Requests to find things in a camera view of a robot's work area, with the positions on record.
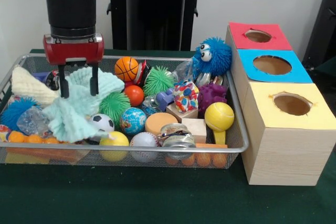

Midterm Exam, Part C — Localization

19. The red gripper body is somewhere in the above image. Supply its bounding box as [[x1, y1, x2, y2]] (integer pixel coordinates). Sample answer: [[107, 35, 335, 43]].
[[43, 34, 105, 66]]

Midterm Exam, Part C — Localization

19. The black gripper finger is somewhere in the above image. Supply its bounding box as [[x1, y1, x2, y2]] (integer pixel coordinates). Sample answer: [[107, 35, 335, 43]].
[[58, 64, 70, 98], [89, 62, 100, 96]]

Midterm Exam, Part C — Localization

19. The mint green cloth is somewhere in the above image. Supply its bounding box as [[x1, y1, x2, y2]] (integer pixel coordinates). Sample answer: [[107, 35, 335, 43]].
[[41, 66, 125, 142]]

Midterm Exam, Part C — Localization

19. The cream knitted cloth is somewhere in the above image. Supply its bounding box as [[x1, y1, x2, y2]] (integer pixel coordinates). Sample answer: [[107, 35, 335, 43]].
[[10, 65, 60, 106]]

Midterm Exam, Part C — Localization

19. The blue spiky monster toy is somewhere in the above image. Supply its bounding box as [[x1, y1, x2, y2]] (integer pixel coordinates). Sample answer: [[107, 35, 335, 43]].
[[193, 37, 233, 77]]

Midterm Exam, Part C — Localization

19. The clear mesh bin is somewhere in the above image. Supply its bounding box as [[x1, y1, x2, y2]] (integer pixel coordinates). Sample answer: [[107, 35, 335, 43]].
[[0, 53, 249, 168]]

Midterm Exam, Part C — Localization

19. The wooden box with three holes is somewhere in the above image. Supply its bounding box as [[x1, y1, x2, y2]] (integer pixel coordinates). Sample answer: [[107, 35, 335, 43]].
[[225, 22, 336, 186]]

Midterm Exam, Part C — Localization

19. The orange basketball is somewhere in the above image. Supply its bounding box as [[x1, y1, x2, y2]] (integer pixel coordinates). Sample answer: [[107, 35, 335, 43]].
[[114, 56, 139, 82]]

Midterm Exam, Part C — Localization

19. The black and white soccer ball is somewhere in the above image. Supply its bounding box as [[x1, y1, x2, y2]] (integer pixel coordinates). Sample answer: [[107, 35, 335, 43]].
[[88, 113, 116, 133]]

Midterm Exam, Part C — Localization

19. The blue spiky ball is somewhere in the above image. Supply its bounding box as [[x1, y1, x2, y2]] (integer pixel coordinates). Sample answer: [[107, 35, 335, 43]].
[[1, 97, 40, 132]]

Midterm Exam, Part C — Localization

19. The globe print ball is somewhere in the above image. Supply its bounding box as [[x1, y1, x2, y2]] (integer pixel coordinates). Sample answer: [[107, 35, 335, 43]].
[[120, 107, 148, 137]]

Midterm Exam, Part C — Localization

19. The plain yellow ball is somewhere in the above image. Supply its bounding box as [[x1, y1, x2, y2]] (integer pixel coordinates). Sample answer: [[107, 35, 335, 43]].
[[99, 131, 130, 162]]

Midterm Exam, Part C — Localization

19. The orange four-stud building block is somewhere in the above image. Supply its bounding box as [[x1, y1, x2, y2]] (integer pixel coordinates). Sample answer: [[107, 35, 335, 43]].
[[6, 131, 79, 163]]

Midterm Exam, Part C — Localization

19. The white baseball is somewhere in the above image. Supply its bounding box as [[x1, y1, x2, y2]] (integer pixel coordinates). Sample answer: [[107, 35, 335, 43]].
[[130, 131, 160, 163]]

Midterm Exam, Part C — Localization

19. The purple spiky monster toy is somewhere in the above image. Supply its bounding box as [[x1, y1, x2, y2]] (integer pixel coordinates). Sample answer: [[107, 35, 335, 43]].
[[197, 82, 228, 119]]

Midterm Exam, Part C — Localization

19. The dark green tablecloth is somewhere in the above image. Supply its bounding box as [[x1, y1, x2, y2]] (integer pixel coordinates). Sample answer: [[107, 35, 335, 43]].
[[0, 48, 336, 224]]

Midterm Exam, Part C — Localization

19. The side table with green cloth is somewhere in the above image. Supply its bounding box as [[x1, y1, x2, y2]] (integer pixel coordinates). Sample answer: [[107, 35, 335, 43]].
[[313, 56, 336, 79]]

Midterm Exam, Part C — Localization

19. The black stand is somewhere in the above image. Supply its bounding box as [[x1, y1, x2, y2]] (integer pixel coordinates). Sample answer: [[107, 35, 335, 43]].
[[301, 0, 336, 71]]

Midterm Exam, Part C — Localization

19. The yellow tennis ball with handle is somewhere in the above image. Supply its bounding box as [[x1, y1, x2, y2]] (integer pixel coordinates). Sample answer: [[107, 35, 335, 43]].
[[204, 102, 235, 145]]

